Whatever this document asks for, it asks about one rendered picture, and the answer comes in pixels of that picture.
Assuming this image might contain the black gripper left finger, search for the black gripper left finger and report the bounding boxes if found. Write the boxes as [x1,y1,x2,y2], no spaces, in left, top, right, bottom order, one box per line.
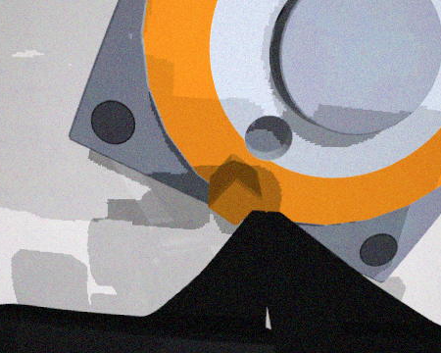
[0,211,276,353]

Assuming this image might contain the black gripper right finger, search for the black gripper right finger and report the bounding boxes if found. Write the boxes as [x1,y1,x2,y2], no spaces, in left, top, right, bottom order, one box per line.
[267,211,441,353]

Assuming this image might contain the orange and white round plate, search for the orange and white round plate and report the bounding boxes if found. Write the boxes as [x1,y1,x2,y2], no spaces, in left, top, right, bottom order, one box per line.
[141,0,441,227]

